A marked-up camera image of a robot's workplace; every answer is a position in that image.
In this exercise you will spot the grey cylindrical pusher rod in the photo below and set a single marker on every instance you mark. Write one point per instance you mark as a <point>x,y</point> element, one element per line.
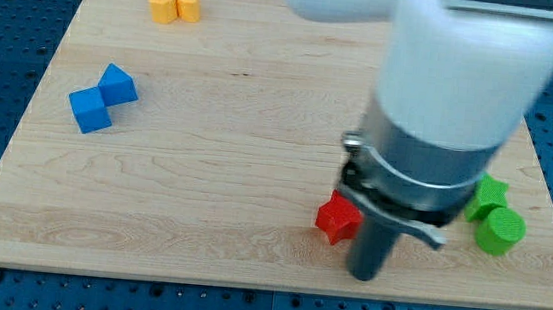
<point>370,249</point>

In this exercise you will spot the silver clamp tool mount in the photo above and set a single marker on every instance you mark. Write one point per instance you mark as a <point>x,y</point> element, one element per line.
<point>403,184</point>

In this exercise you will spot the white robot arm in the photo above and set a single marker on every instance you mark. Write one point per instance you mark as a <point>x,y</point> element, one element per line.
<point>455,80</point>

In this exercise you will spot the wooden board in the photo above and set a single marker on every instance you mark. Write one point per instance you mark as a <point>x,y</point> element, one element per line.
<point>215,174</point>

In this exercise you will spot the red star block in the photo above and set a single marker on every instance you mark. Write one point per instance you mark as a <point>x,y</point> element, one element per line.
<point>338,218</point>

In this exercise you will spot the green star block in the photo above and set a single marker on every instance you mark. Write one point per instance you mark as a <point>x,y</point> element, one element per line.
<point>489,194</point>

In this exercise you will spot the blue cube block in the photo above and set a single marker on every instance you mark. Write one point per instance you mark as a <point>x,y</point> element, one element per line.
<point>89,110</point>

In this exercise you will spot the yellow hexagon block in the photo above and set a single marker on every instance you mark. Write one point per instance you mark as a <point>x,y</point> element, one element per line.
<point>163,11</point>

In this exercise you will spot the green cylinder block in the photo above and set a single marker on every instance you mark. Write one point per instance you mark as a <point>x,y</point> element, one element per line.
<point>501,229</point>

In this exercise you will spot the yellow heart block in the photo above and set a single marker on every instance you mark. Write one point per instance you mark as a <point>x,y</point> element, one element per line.
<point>189,10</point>

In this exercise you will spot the blue triangular block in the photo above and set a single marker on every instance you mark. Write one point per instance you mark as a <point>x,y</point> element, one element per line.
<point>116,86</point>

